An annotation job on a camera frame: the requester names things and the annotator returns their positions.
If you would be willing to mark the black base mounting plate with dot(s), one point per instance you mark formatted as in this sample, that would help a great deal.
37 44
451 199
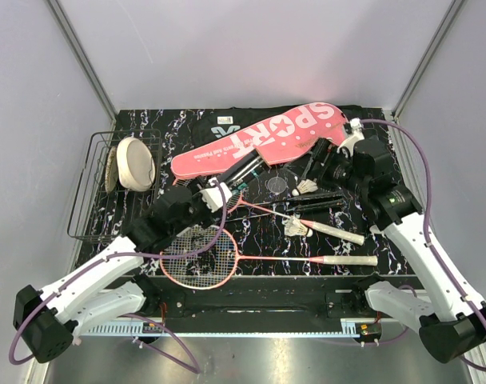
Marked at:
320 304

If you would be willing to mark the white shuttlecock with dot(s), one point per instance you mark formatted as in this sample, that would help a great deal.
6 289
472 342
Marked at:
304 187
294 227

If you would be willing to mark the black racket bag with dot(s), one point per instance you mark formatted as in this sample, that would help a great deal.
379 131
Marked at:
220 123

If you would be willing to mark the black racket upper handle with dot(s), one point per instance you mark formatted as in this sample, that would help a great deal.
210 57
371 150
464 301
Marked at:
325 195

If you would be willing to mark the clear plastic tube lid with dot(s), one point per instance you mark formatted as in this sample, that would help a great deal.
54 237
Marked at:
276 185

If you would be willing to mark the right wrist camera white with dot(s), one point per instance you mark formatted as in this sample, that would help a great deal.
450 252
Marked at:
354 130

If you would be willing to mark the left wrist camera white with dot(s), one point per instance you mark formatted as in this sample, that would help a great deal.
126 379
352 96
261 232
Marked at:
212 196

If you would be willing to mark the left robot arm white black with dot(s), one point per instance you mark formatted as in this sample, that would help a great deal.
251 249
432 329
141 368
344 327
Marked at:
48 320

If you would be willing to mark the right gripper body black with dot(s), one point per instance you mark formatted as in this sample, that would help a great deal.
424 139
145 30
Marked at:
337 170

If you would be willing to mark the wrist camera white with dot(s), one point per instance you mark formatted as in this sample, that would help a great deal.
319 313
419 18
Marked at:
212 196
354 130

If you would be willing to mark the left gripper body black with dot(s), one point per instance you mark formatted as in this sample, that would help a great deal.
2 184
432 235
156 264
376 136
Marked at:
201 214

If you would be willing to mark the pink racket cover bag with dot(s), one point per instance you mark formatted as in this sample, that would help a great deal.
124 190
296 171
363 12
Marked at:
278 139

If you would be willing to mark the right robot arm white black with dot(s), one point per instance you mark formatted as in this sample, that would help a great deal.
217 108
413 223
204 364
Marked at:
453 321

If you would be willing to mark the lower pink badminton racket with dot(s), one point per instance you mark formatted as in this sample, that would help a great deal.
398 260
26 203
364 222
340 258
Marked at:
198 260

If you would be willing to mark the black wire basket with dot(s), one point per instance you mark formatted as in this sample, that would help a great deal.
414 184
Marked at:
102 207

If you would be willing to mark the black teal shuttlecock tube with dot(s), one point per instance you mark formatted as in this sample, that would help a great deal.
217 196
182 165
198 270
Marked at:
235 177

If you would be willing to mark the pink badminton racket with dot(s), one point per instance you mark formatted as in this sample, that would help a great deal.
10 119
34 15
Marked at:
198 260
358 239

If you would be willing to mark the upper pink badminton racket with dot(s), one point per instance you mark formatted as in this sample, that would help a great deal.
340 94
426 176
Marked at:
358 239

